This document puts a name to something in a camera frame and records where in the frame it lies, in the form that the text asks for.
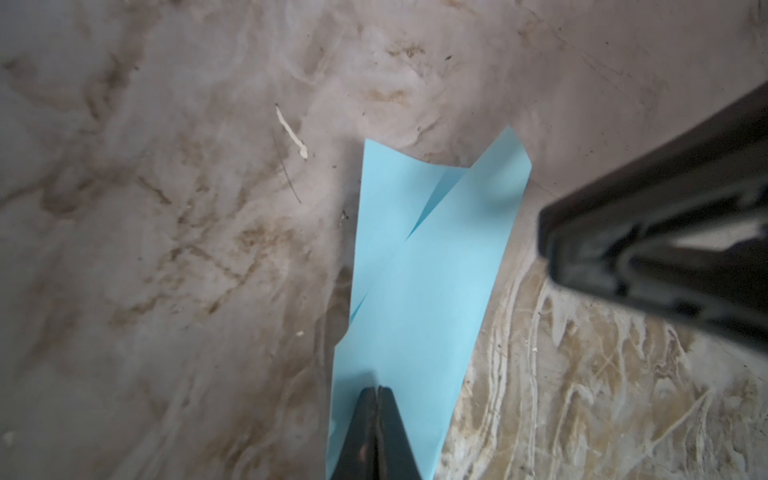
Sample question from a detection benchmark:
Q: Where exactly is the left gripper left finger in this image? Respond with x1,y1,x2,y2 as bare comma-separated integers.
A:
331,387,379,480

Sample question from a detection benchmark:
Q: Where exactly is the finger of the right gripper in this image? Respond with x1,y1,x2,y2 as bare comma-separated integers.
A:
537,86,767,351

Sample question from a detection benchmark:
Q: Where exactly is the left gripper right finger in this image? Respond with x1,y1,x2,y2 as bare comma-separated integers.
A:
376,387,422,480

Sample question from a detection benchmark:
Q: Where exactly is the light blue paper sheet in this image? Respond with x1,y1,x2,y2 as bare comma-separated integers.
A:
326,129,532,479

